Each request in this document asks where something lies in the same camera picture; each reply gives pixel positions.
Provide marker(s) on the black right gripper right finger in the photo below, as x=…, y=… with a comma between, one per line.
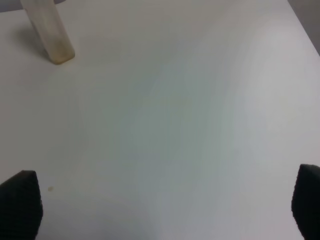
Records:
x=305, y=204

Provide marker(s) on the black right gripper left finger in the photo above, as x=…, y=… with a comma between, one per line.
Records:
x=21, y=207

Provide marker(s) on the clear plastic drink bottle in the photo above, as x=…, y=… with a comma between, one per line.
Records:
x=48, y=25

